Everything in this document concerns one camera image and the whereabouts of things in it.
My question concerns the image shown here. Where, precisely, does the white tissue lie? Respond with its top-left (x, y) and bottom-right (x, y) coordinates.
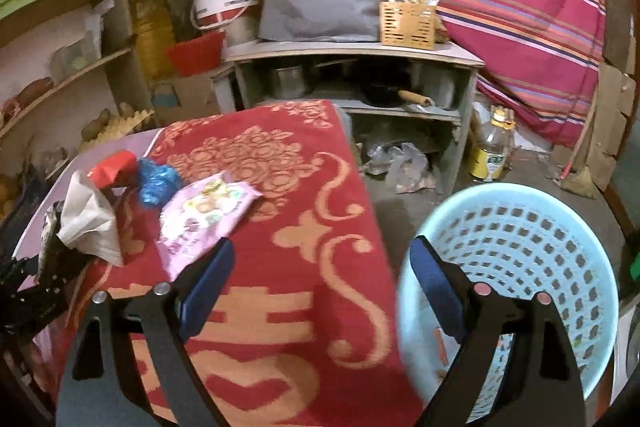
top-left (58, 170), bottom-right (125, 267)

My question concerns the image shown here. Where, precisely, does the red gold paper packet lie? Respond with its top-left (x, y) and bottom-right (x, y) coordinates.
top-left (88, 150), bottom-right (138, 190)

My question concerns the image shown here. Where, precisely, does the pink white snack packet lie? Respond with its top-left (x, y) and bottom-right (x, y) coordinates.
top-left (157, 171), bottom-right (262, 282)

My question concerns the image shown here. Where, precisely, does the blue plastic bag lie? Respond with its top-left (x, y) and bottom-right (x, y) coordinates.
top-left (138, 157), bottom-right (183, 209)

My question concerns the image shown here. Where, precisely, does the light blue plastic basket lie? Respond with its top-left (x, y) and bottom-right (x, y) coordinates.
top-left (396, 182), bottom-right (618, 421)

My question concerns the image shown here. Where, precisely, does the red gold patterned mat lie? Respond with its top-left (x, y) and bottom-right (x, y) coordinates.
top-left (49, 98), bottom-right (426, 427)

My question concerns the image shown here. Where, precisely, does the yellow egg tray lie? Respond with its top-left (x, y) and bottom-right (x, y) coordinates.
top-left (79, 109), bottom-right (155, 152)

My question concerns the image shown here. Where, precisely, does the cooking oil bottle on floor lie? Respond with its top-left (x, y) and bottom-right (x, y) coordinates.
top-left (469, 105), bottom-right (515, 182)

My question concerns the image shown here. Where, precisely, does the clear plastic storage box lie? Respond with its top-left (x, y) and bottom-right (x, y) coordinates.
top-left (49, 31), bottom-right (101, 83)

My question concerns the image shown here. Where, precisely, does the cardboard box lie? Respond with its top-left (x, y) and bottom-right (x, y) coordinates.
top-left (152, 65), bottom-right (236, 126)

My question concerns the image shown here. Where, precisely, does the grey low shelf cabinet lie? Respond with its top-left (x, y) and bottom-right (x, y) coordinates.
top-left (224, 42), bottom-right (485, 195)

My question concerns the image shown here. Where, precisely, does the red plastic bowl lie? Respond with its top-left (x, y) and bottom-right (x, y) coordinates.
top-left (165, 31), bottom-right (224, 77)

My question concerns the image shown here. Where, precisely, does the large yellow oil jug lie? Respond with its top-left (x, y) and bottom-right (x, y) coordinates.
top-left (128, 0), bottom-right (176, 87)

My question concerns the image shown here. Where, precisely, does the steel pot in cabinet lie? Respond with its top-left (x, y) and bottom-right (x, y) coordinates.
top-left (270, 65), bottom-right (309, 100)

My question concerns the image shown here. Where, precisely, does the white plastic bucket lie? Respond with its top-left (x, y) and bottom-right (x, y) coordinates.
top-left (190, 0), bottom-right (260, 46)

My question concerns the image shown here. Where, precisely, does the yellow utensil holder box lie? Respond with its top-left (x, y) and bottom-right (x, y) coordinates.
top-left (378, 0), bottom-right (440, 51)

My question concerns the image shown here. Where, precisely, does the wooden wall shelf unit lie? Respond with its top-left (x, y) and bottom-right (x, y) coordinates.
top-left (1, 0), bottom-right (152, 176)

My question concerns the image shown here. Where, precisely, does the wooden handled pan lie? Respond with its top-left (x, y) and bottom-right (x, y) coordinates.
top-left (397, 90), bottom-right (434, 107)

